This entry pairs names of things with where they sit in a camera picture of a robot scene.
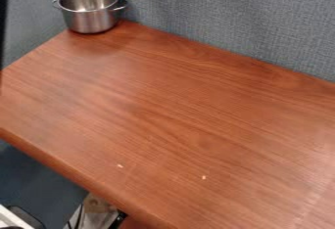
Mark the stainless steel pot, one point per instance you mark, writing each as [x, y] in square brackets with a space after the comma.
[91, 16]

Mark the white object at corner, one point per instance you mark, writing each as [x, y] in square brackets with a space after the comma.
[16, 218]

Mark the metal table leg frame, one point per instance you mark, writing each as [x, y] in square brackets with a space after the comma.
[95, 214]

